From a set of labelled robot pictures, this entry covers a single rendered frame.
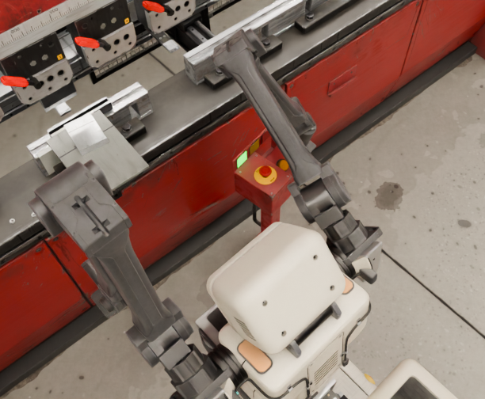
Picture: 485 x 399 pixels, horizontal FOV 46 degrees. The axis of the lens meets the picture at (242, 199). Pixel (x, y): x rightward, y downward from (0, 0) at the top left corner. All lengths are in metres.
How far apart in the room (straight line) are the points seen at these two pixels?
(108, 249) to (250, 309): 0.28
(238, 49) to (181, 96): 0.71
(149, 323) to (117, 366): 1.42
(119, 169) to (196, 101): 0.41
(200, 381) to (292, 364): 0.17
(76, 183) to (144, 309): 0.26
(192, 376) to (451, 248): 1.79
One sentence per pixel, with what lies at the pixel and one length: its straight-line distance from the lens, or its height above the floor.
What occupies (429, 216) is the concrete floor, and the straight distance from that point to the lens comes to 2.73.
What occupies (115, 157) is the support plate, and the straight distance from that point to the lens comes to 1.62.
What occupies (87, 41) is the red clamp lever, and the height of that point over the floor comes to 1.30.
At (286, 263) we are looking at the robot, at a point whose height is 1.39.
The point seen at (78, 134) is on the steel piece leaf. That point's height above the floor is 1.00.
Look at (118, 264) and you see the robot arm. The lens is 0.85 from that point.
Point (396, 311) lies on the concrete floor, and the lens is 2.49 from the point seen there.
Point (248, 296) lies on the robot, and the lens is 0.96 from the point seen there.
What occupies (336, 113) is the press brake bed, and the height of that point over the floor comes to 0.37.
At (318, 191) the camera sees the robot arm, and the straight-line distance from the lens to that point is 1.19.
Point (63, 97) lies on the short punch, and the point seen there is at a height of 1.11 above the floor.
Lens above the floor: 2.28
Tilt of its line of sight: 59 degrees down
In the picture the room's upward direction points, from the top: 3 degrees counter-clockwise
